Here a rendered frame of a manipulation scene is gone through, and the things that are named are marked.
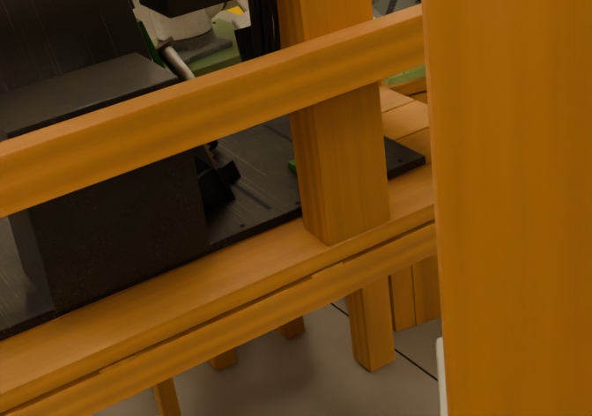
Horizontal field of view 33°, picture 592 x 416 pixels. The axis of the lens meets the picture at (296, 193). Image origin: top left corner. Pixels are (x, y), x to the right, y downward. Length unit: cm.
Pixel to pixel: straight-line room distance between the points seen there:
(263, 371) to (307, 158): 132
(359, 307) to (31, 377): 135
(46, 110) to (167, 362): 47
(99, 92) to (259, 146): 60
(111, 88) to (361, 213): 51
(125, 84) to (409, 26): 48
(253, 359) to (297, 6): 161
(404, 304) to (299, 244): 123
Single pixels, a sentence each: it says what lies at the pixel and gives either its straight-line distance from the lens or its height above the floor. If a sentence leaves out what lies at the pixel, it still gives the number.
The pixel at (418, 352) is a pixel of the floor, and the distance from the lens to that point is 299.
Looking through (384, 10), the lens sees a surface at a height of 86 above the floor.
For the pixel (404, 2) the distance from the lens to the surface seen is 297.
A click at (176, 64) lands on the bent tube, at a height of 118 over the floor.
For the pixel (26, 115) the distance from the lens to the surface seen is 164.
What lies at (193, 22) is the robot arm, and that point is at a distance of 266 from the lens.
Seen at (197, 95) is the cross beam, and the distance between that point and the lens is 151.
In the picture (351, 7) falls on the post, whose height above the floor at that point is 131.
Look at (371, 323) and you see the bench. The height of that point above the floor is 16.
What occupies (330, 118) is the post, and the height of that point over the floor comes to 113.
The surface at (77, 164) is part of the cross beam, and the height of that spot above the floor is 122.
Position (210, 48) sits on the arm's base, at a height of 95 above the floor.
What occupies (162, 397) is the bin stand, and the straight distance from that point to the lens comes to 283.
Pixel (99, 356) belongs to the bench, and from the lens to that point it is 167.
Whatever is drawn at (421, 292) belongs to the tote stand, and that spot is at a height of 11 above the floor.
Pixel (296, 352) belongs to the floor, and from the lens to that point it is 304.
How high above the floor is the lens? 182
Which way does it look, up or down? 28 degrees down
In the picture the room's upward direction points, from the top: 8 degrees counter-clockwise
